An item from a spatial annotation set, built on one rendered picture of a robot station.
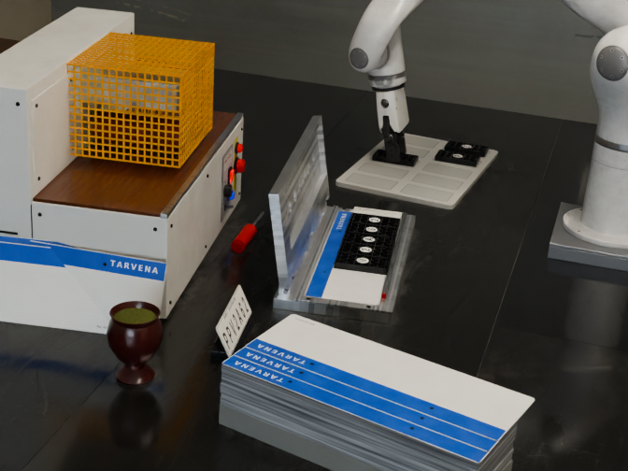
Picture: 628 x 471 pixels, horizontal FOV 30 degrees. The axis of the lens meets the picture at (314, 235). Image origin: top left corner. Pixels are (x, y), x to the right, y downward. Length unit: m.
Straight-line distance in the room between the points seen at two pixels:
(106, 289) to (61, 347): 0.12
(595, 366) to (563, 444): 0.25
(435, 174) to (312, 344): 1.02
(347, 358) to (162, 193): 0.48
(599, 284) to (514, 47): 2.20
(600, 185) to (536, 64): 2.05
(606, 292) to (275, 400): 0.82
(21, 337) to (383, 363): 0.61
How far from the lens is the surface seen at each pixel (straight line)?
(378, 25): 2.54
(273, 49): 4.58
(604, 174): 2.35
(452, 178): 2.66
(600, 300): 2.20
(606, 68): 2.23
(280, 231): 1.97
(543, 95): 4.40
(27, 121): 1.92
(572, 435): 1.79
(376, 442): 1.57
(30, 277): 1.98
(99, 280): 1.94
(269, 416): 1.66
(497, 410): 1.62
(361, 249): 2.20
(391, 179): 2.61
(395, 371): 1.67
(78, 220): 1.95
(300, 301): 2.02
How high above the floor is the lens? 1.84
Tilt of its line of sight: 24 degrees down
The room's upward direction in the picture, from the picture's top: 4 degrees clockwise
